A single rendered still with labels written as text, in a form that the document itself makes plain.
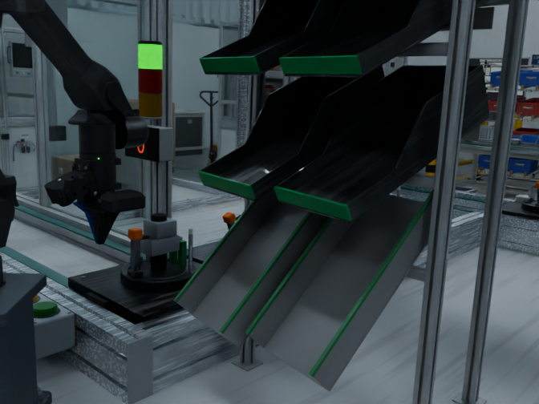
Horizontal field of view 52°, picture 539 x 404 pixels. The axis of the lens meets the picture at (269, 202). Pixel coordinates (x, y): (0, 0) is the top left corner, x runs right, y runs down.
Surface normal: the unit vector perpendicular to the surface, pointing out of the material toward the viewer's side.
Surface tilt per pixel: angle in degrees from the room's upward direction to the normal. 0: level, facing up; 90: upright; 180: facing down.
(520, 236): 90
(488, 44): 90
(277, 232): 45
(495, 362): 0
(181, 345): 90
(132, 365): 90
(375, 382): 0
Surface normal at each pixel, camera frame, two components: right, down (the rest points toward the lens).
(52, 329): 0.74, 0.17
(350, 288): -0.54, -0.62
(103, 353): -0.68, 0.12
